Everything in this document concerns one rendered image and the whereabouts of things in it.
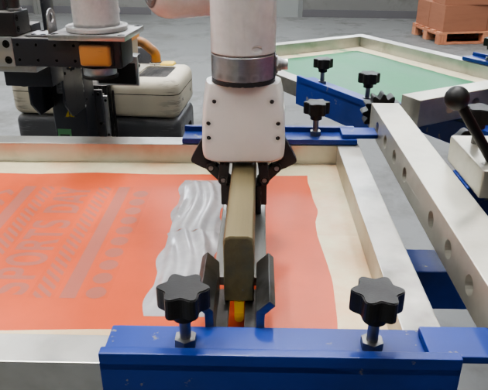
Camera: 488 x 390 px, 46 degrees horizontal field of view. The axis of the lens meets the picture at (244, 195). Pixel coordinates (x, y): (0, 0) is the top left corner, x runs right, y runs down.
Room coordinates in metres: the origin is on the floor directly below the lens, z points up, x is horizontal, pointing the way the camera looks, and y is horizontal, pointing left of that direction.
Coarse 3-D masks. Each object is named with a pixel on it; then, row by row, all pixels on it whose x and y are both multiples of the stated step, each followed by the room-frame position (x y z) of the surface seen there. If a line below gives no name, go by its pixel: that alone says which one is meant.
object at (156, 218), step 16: (0, 176) 0.87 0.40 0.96; (16, 176) 0.87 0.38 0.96; (32, 176) 0.87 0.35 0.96; (48, 176) 0.87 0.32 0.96; (64, 176) 0.87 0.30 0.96; (80, 176) 0.87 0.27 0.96; (96, 176) 0.87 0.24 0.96; (112, 176) 0.87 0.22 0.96; (128, 176) 0.87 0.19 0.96; (144, 176) 0.87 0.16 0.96; (160, 176) 0.87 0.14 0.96; (176, 176) 0.87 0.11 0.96; (192, 176) 0.87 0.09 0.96; (208, 176) 0.87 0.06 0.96; (288, 176) 0.87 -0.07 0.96; (304, 176) 0.87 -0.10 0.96; (160, 192) 0.81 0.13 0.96; (176, 192) 0.81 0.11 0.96; (272, 192) 0.81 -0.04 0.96; (288, 192) 0.81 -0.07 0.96; (304, 192) 0.81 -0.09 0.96; (144, 208) 0.75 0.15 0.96; (160, 208) 0.75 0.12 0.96; (272, 208) 0.75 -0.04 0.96; (288, 208) 0.75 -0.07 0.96; (304, 208) 0.75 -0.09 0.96; (144, 224) 0.70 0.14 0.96; (160, 224) 0.70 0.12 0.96; (272, 224) 0.70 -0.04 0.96; (288, 224) 0.70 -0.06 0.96; (304, 224) 0.70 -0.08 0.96
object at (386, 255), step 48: (0, 144) 0.93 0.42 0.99; (48, 144) 0.93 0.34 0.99; (96, 144) 0.93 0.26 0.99; (144, 144) 0.93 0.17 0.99; (192, 144) 0.93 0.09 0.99; (384, 240) 0.59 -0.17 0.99; (0, 336) 0.42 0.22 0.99; (48, 336) 0.42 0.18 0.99; (96, 336) 0.42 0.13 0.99; (0, 384) 0.38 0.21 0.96; (48, 384) 0.38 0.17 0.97; (96, 384) 0.38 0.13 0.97
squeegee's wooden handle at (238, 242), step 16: (240, 176) 0.62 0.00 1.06; (240, 192) 0.58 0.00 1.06; (240, 208) 0.54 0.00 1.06; (240, 224) 0.50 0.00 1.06; (224, 240) 0.48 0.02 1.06; (240, 240) 0.48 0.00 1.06; (224, 256) 0.48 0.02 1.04; (240, 256) 0.48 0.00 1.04; (224, 272) 0.48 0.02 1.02; (240, 272) 0.48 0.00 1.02; (224, 288) 0.48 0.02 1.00; (240, 288) 0.48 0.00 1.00
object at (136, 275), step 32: (128, 256) 0.61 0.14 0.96; (288, 256) 0.61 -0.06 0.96; (320, 256) 0.61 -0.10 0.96; (128, 288) 0.54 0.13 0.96; (288, 288) 0.54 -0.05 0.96; (320, 288) 0.54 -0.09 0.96; (0, 320) 0.48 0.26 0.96; (32, 320) 0.48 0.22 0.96; (64, 320) 0.48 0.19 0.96; (96, 320) 0.48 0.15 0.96; (128, 320) 0.48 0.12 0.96; (160, 320) 0.48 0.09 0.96; (288, 320) 0.48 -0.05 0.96; (320, 320) 0.48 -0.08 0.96
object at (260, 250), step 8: (256, 168) 0.81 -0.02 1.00; (256, 176) 0.77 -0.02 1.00; (224, 208) 0.67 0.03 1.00; (264, 208) 0.67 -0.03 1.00; (224, 216) 0.65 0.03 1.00; (256, 216) 0.65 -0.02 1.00; (264, 216) 0.65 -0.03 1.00; (224, 224) 0.62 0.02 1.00; (256, 224) 0.62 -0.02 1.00; (264, 224) 0.62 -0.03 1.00; (256, 232) 0.60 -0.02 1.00; (264, 232) 0.60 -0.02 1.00; (256, 240) 0.58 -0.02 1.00; (264, 240) 0.58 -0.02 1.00; (256, 248) 0.56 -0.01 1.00; (264, 248) 0.56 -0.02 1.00; (216, 256) 0.55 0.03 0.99; (256, 256) 0.55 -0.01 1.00
